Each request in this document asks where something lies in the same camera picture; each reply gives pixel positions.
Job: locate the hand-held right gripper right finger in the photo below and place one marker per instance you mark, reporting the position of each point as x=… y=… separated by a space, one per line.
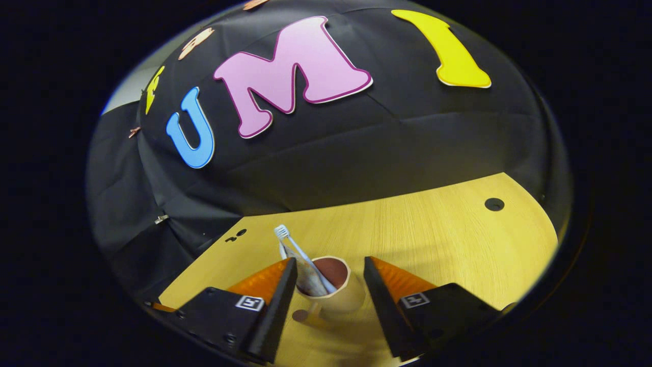
x=382 y=306

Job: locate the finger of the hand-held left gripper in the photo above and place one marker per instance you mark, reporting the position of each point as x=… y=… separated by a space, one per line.
x=163 y=307

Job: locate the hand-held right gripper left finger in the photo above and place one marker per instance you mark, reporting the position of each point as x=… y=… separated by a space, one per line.
x=277 y=311

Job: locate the beige cup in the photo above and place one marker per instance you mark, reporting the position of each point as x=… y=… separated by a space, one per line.
x=346 y=300

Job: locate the white toothpaste tube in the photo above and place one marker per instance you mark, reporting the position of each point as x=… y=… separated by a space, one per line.
x=308 y=278

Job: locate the light blue toothbrush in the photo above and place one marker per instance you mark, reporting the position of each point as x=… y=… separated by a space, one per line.
x=300 y=252

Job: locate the wooden desktop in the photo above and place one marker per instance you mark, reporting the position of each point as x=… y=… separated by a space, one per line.
x=448 y=244

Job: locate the silver cloth clip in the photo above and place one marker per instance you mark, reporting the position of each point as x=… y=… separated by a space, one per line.
x=161 y=219

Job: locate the black backdrop cloth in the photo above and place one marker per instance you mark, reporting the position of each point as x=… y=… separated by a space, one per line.
x=382 y=137

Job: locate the single copper cloth clip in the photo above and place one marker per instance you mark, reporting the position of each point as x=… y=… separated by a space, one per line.
x=134 y=132

